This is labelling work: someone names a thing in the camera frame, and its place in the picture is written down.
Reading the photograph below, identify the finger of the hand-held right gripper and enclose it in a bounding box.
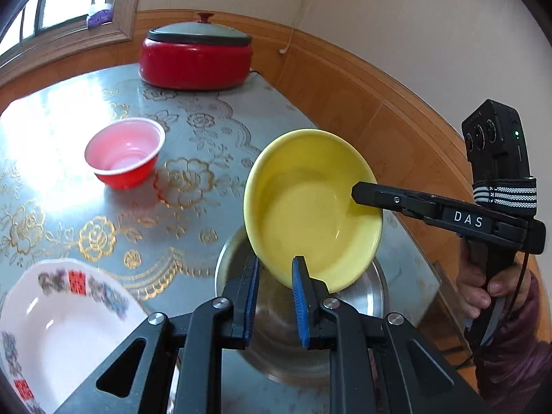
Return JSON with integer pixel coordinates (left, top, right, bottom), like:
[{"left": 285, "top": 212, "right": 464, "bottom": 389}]
[{"left": 351, "top": 182, "right": 441, "bottom": 226}]

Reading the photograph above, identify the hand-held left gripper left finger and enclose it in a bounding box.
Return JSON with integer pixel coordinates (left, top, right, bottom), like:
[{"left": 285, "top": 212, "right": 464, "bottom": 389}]
[{"left": 54, "top": 254, "right": 262, "bottom": 414}]

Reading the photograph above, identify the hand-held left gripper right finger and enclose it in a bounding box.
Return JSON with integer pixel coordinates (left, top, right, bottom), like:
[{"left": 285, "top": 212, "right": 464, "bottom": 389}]
[{"left": 291, "top": 255, "right": 492, "bottom": 414}]

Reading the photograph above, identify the stainless steel bowl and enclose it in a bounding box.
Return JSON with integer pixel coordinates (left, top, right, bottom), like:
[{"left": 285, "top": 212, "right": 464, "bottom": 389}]
[{"left": 214, "top": 224, "right": 389, "bottom": 384}]

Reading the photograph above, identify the yellow bowl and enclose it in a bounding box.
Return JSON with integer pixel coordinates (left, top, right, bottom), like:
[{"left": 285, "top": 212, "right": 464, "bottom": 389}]
[{"left": 243, "top": 128, "right": 384, "bottom": 294}]

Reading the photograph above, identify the oval red-print floral plate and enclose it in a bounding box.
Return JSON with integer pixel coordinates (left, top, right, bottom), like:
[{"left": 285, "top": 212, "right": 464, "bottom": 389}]
[{"left": 0, "top": 258, "right": 149, "bottom": 414}]

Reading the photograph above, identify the red plastic bowl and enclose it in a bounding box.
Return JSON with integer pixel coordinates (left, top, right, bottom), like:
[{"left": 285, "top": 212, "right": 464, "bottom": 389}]
[{"left": 84, "top": 117, "right": 166, "bottom": 190}]

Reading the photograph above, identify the person's right forearm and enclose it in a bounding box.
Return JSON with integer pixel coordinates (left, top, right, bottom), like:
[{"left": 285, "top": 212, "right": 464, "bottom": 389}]
[{"left": 474, "top": 269, "right": 548, "bottom": 397}]

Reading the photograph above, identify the person's right hand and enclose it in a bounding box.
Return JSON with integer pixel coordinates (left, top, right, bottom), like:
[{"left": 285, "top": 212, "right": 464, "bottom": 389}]
[{"left": 456, "top": 241, "right": 533, "bottom": 320}]

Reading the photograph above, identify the red electric pot with lid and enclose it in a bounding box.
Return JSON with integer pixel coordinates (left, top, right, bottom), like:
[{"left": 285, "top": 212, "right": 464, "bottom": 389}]
[{"left": 138, "top": 12, "right": 254, "bottom": 91}]

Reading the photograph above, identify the purple tissue pack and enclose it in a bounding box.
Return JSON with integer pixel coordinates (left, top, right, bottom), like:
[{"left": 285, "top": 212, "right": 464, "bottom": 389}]
[{"left": 86, "top": 3, "right": 115, "bottom": 27}]

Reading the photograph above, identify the window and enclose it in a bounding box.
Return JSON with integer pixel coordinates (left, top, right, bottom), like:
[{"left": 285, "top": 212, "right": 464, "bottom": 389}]
[{"left": 0, "top": 0, "right": 117, "bottom": 52}]

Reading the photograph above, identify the white power cable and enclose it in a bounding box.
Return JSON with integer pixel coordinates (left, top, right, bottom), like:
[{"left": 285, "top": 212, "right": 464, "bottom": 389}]
[{"left": 278, "top": 0, "right": 322, "bottom": 56}]

